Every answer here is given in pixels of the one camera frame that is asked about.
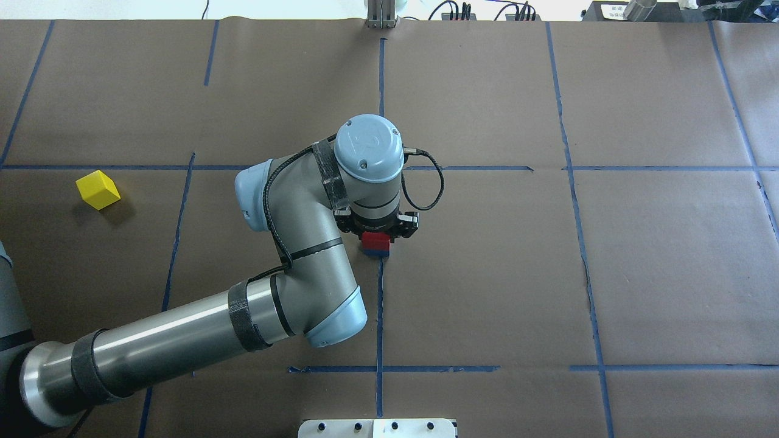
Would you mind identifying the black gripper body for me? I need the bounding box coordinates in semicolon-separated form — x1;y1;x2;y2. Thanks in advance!
348;207;400;235

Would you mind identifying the red wooden block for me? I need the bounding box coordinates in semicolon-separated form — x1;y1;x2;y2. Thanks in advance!
360;232;391;251

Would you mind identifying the blue wooden block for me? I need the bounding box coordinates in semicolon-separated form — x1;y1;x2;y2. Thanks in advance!
362;248;391;259

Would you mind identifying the yellow wooden block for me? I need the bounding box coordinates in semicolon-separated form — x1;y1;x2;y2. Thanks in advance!
75;170;122;210

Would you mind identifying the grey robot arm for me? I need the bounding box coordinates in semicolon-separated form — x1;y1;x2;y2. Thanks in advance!
2;114;419;437

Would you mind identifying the orange black connector box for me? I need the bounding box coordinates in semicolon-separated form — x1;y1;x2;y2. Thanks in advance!
501;2;538;21
435;1;477;21

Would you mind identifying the silver metal cylinder weight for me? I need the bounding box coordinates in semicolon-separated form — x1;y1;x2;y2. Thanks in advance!
623;0;658;23

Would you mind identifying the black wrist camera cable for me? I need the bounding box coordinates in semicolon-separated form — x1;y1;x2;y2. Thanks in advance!
399;146;445;212

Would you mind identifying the aluminium frame post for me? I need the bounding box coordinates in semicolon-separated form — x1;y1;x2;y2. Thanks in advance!
365;0;398;29

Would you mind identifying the white camera post with base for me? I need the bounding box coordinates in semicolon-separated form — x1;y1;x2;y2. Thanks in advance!
297;418;458;437

